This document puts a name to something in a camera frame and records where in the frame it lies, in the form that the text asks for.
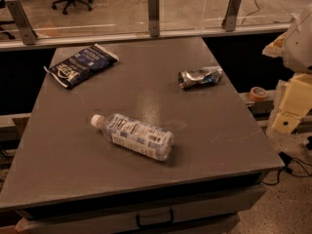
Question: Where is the clear blue-labelled plastic bottle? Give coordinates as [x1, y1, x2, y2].
[91, 113, 174, 161]

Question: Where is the crushed silver blue can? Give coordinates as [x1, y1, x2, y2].
[177, 66, 223, 89]

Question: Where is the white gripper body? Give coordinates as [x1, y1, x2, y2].
[275, 80, 288, 98]

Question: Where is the black floor cable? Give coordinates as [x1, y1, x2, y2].
[261, 151, 312, 186]

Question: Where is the right metal glass bracket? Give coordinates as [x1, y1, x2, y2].
[221, 0, 242, 32]

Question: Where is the grey table drawer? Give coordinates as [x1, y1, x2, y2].
[16, 184, 265, 234]

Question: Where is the dark blue snack bag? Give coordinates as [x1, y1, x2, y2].
[44, 44, 119, 89]

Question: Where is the orange tape roll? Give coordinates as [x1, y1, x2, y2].
[249, 87, 267, 101]

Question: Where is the middle metal glass bracket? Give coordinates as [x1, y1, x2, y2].
[148, 0, 160, 37]

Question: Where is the metal glass bracket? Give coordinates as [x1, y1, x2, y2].
[148, 0, 160, 37]
[5, 0, 37, 45]
[221, 0, 242, 32]

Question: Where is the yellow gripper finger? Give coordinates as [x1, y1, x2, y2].
[272, 111, 301, 135]
[280, 74, 312, 117]

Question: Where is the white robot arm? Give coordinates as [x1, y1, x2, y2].
[262, 4, 312, 134]

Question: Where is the black drawer handle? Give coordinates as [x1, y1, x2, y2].
[136, 210, 175, 229]

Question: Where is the metal window rail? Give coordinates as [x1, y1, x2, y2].
[0, 23, 291, 52]

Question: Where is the left metal glass bracket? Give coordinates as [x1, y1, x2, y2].
[5, 0, 37, 45]

